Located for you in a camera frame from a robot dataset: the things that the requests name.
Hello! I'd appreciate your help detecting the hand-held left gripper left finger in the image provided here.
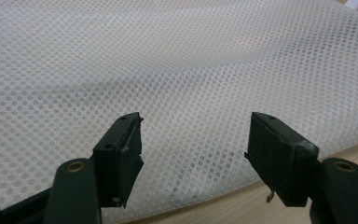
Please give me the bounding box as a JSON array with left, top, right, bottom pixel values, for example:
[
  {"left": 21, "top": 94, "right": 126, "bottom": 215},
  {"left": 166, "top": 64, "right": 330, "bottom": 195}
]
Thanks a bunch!
[{"left": 92, "top": 111, "right": 145, "bottom": 209}]

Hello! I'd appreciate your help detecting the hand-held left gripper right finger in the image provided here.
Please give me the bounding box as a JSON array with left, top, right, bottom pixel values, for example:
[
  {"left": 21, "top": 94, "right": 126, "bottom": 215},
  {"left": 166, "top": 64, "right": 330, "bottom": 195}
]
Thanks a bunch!
[{"left": 243, "top": 111, "right": 320, "bottom": 207}]

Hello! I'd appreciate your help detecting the white mesh laundry bag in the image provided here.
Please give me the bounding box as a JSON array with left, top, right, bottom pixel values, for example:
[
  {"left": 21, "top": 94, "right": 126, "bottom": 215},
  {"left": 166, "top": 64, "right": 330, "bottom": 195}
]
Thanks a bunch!
[{"left": 0, "top": 0, "right": 358, "bottom": 224}]

